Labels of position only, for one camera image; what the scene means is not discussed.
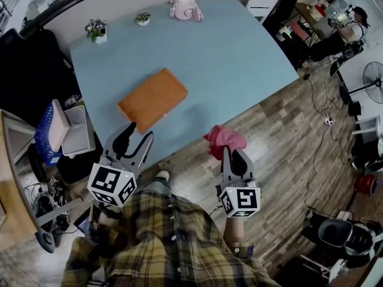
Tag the orange box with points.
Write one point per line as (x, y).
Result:
(152, 100)

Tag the white stool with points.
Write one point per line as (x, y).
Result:
(367, 127)

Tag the pale pink tray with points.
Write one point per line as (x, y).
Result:
(58, 125)

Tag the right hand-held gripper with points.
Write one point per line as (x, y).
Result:
(240, 200)

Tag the white chair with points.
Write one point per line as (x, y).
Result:
(261, 8)

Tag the purple flower potted plant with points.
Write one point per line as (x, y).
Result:
(96, 30)

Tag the small green potted plant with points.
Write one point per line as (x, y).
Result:
(143, 18)

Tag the wooden side desk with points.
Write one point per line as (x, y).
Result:
(12, 196)

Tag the white power strip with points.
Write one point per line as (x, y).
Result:
(328, 121)

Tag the black office chair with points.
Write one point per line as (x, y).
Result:
(33, 73)

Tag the person's shoe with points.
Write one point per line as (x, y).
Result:
(162, 176)

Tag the pink and white teapot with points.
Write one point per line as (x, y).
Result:
(185, 8)

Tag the person's plaid shirt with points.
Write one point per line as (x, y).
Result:
(167, 244)

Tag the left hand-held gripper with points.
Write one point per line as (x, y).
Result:
(111, 184)

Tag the red stool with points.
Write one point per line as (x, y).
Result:
(365, 183)

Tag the person's right forearm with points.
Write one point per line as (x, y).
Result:
(236, 232)

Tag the pink cloth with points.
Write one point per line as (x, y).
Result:
(226, 139)

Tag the white plastic bin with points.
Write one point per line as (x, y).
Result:
(76, 130)

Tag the blue plastic basket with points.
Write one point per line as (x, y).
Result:
(45, 136)

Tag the person's left forearm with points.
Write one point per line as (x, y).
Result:
(106, 218)

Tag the black standing fan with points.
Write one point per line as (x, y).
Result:
(373, 82)

